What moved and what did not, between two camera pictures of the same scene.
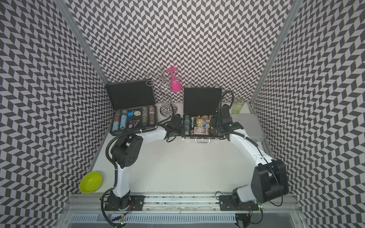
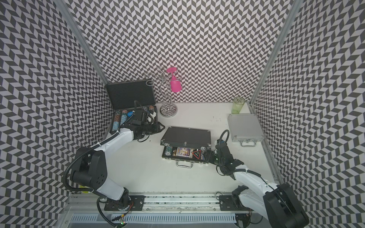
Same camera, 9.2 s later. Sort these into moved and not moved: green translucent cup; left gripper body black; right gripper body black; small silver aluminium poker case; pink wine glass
Moved: right gripper body black; left gripper body black
Not moved: small silver aluminium poker case; pink wine glass; green translucent cup
